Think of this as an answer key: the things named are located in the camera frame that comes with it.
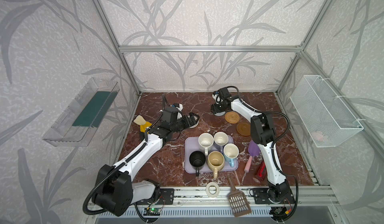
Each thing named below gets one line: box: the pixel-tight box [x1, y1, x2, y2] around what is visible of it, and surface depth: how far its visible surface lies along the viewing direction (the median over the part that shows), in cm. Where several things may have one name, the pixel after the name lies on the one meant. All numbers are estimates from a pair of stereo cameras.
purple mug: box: [213, 131, 229, 153], surface depth 88 cm
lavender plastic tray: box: [184, 135, 239, 173], surface depth 83 cm
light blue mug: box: [223, 143, 240, 168], surface depth 82 cm
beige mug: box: [207, 150, 225, 179], surface depth 80 cm
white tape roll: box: [206, 182, 220, 198], surface depth 78 cm
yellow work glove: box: [133, 114, 153, 133], surface depth 101 cm
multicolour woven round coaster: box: [187, 112, 200, 128], surface depth 74 cm
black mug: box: [189, 150, 206, 177], surface depth 80 cm
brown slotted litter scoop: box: [227, 174, 252, 218], surface depth 74 cm
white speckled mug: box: [198, 132, 214, 156], surface depth 88 cm
